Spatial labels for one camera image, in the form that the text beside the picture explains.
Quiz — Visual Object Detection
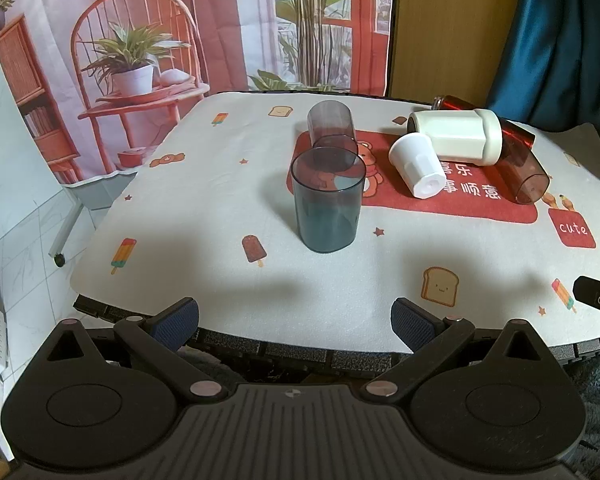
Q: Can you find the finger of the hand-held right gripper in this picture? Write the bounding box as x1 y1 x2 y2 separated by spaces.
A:
572 276 600 335

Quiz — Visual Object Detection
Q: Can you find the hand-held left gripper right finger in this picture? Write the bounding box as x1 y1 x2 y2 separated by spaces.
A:
364 297 562 404

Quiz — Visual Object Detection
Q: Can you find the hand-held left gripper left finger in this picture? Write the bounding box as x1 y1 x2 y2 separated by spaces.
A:
30 297 227 402

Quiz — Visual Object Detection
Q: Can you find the brown-red translucent cup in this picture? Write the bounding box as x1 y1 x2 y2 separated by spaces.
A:
497 147 551 205

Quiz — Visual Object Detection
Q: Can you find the blue-grey translucent cup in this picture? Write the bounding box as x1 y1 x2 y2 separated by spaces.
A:
290 147 366 254

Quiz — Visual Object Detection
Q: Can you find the small white cup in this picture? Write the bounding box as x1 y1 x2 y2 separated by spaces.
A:
388 132 444 201

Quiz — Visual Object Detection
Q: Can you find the dark red translucent cup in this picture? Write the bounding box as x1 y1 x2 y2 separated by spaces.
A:
432 95 536 152

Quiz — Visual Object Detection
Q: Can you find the large white cup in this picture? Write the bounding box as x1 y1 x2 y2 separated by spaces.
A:
407 108 504 166

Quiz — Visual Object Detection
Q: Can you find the purple-grey translucent cup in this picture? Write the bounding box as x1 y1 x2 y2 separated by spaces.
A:
307 101 358 157

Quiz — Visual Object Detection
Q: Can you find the grey fuzzy rug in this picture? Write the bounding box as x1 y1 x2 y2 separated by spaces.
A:
565 347 600 480

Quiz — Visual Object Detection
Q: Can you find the black table edge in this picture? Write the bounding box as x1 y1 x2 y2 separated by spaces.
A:
72 294 600 386

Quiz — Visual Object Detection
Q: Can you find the printed white table mat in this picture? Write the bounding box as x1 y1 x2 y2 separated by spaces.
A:
70 91 600 354

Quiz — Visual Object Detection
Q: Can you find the white cart leg with caster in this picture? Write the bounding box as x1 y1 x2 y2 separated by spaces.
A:
49 194 87 267

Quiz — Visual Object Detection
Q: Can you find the teal curtain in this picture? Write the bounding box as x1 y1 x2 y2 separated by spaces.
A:
485 0 600 134

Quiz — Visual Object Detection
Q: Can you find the printed backdrop cloth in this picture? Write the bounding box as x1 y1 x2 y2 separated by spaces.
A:
0 0 397 190

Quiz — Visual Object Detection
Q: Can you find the wooden cabinet panel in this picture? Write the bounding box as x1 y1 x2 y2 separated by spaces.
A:
389 0 526 112

